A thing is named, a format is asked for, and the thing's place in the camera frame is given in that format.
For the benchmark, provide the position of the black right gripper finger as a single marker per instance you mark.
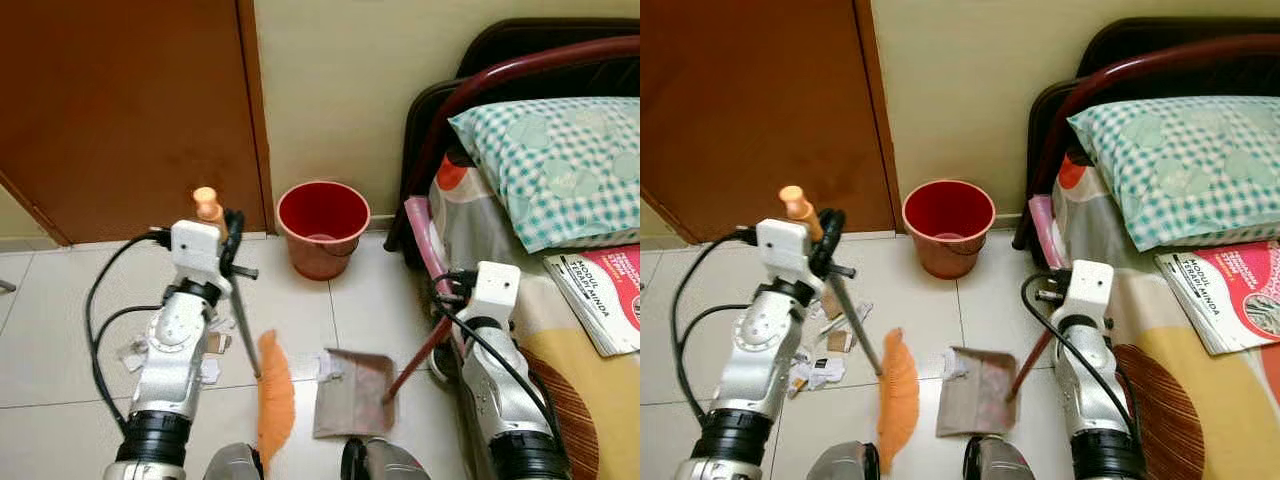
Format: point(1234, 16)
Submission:
point(1058, 274)
point(462, 277)

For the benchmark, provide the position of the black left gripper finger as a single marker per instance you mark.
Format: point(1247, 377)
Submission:
point(235, 230)
point(830, 228)

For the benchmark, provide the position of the orange bristle broom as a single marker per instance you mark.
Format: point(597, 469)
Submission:
point(275, 400)
point(898, 400)

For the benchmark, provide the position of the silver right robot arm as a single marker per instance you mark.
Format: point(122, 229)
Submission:
point(1100, 400)
point(510, 400)

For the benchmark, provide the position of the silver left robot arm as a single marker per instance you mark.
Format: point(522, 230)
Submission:
point(745, 370)
point(170, 370)

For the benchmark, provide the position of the white torn wrapper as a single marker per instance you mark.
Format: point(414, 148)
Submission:
point(850, 316)

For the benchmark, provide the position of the brown cardboard scrap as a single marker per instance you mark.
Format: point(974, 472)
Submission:
point(840, 341)
point(219, 343)

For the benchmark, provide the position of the red plastic bucket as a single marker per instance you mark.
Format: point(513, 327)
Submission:
point(322, 240)
point(948, 238)

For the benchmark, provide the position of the white crumpled paper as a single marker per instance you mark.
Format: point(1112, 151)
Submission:
point(818, 375)
point(210, 372)

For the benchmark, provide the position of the clear plastic wrapper scrap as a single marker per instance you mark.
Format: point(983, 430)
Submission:
point(134, 352)

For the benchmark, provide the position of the brown wooden door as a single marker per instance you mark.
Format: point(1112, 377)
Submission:
point(120, 110)
point(750, 110)

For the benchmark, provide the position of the pink and white book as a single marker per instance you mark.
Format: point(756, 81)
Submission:
point(1230, 295)
point(605, 300)

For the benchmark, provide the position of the green checked pillow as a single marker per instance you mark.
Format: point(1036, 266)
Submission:
point(1180, 165)
point(560, 165)

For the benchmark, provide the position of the mattress with circle-print sheet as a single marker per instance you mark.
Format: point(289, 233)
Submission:
point(590, 400)
point(1200, 410)

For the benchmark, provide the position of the grey robot right leg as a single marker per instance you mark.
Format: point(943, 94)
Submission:
point(385, 462)
point(1000, 462)

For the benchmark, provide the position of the grey robot leg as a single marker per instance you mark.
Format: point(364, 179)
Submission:
point(1000, 462)
point(385, 462)
point(845, 465)
point(235, 465)

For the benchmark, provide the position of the grey robot left leg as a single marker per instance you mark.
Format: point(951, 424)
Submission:
point(235, 465)
point(845, 465)

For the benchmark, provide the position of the dark wooden bed headboard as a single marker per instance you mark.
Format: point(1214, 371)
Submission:
point(1120, 65)
point(500, 70)

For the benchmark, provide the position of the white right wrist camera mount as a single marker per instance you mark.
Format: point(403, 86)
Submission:
point(1090, 290)
point(497, 292)

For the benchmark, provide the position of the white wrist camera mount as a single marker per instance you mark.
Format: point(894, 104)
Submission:
point(1090, 290)
point(782, 252)
point(497, 292)
point(195, 255)

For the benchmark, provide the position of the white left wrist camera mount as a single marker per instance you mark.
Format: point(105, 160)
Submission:
point(195, 255)
point(782, 252)

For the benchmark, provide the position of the pink bed frame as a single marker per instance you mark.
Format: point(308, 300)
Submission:
point(1043, 225)
point(422, 235)

